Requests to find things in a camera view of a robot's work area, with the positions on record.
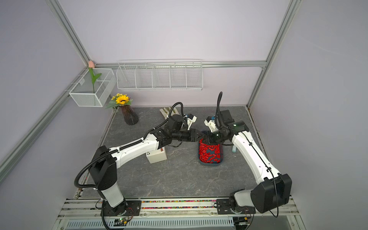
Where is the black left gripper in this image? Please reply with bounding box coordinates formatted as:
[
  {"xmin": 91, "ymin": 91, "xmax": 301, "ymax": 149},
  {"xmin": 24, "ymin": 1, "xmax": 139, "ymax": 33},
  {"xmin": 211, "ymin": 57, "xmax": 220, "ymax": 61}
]
[{"xmin": 172, "ymin": 129, "xmax": 205, "ymax": 142}]

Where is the white metal box with screws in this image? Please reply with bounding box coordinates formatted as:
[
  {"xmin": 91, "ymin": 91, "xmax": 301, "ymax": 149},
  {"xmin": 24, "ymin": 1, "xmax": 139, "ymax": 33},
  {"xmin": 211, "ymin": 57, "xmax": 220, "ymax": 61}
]
[{"xmin": 146, "ymin": 147, "xmax": 167, "ymax": 164}]

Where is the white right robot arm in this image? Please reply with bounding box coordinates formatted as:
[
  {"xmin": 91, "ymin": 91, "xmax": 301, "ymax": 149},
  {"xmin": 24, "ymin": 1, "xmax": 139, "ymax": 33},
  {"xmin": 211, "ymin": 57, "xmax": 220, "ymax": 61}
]
[{"xmin": 204, "ymin": 110, "xmax": 292, "ymax": 213}]

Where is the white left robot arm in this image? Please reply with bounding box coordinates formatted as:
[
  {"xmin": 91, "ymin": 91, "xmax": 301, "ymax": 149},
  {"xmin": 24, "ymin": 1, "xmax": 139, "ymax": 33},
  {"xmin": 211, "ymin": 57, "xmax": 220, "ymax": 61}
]
[{"xmin": 74, "ymin": 115, "xmax": 204, "ymax": 216}]

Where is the pile of red sleeves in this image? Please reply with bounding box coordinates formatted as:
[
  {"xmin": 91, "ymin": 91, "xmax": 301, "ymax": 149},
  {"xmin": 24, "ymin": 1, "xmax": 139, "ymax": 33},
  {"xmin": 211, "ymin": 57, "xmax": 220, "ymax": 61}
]
[{"xmin": 199, "ymin": 138, "xmax": 221, "ymax": 164}]

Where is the white work glove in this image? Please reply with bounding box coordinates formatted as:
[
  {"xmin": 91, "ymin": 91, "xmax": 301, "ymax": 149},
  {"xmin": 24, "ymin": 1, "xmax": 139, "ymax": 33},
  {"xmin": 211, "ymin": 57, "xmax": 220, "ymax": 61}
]
[{"xmin": 159, "ymin": 106, "xmax": 180, "ymax": 119}]

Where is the dark blue tray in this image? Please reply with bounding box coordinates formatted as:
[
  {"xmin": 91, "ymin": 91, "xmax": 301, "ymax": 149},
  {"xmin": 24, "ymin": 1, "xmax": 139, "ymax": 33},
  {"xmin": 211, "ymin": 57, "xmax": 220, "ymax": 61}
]
[{"xmin": 197, "ymin": 130, "xmax": 224, "ymax": 167}]

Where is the dark purple glass vase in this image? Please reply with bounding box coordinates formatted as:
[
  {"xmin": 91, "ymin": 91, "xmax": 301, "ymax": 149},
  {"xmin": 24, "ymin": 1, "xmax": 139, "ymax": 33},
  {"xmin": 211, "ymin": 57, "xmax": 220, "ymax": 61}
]
[{"xmin": 120, "ymin": 105, "xmax": 139, "ymax": 126}]

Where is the yellow sunflower bouquet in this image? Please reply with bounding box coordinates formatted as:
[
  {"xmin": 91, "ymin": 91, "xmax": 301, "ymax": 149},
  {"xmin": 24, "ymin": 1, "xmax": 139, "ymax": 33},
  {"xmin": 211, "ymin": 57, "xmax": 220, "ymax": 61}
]
[{"xmin": 106, "ymin": 94, "xmax": 133, "ymax": 109}]

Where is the pink artificial tulip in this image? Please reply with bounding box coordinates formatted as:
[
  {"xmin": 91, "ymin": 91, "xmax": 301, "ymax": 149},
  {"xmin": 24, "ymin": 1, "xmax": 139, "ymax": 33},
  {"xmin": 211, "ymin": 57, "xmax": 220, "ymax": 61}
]
[{"xmin": 88, "ymin": 60, "xmax": 101, "ymax": 93}]

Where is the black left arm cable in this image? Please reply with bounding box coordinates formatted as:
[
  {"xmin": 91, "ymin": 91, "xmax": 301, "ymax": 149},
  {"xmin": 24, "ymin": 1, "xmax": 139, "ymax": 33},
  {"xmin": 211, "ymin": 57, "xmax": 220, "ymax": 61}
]
[{"xmin": 143, "ymin": 102, "xmax": 184, "ymax": 136}]

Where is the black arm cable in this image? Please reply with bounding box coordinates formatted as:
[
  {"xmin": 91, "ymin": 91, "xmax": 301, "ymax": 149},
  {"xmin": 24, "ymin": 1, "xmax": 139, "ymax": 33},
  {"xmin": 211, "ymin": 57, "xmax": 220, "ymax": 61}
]
[
  {"xmin": 143, "ymin": 102, "xmax": 184, "ymax": 136},
  {"xmin": 215, "ymin": 91, "xmax": 225, "ymax": 130}
]

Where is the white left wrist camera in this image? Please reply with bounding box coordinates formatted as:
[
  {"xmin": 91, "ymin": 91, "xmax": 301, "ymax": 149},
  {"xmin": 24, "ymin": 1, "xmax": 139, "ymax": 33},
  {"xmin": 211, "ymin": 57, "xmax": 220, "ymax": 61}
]
[{"xmin": 184, "ymin": 114, "xmax": 197, "ymax": 130}]

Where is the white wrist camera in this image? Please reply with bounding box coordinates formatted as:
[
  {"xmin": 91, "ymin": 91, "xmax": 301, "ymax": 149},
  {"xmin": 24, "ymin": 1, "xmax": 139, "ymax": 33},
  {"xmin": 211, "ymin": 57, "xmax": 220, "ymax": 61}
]
[
  {"xmin": 184, "ymin": 114, "xmax": 197, "ymax": 130},
  {"xmin": 204, "ymin": 116, "xmax": 218, "ymax": 133}
]

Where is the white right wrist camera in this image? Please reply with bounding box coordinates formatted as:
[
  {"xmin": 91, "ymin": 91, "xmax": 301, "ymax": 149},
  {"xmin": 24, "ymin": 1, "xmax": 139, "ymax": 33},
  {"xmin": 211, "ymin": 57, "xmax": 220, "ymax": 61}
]
[{"xmin": 204, "ymin": 116, "xmax": 218, "ymax": 133}]

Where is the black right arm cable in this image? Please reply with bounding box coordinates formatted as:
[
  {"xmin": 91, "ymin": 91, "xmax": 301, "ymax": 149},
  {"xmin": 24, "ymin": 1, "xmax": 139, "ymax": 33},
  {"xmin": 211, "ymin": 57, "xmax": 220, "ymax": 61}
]
[{"xmin": 215, "ymin": 91, "xmax": 225, "ymax": 130}]

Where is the long white wire shelf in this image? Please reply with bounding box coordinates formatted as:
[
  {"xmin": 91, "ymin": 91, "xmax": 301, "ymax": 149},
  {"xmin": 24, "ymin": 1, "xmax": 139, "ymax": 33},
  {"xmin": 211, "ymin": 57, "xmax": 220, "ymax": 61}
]
[{"xmin": 116, "ymin": 59, "xmax": 204, "ymax": 90}]

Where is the white vented cable duct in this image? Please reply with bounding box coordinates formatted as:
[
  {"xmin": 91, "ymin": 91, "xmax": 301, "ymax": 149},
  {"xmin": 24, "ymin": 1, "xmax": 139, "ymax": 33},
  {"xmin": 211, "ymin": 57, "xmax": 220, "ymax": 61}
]
[{"xmin": 64, "ymin": 217, "xmax": 235, "ymax": 230}]

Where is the small white wire basket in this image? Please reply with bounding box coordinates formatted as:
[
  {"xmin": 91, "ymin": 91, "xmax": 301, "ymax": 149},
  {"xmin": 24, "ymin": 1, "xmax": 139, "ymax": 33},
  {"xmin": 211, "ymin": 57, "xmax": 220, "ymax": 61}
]
[{"xmin": 69, "ymin": 68, "xmax": 117, "ymax": 107}]

